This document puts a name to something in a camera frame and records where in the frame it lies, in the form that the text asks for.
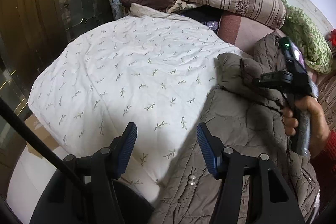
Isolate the white leaf-print bed quilt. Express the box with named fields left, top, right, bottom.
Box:
left=28, top=4, right=243, bottom=202

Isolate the green white patterned blanket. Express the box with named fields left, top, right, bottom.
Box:
left=281, top=0, right=333, bottom=74

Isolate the person's right hand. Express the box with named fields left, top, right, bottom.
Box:
left=282, top=96, right=331, bottom=157

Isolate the red cloth item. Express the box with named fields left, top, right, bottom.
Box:
left=326, top=29, right=336, bottom=47

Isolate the olive quilted down jacket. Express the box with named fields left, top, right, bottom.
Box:
left=150, top=32, right=319, bottom=223

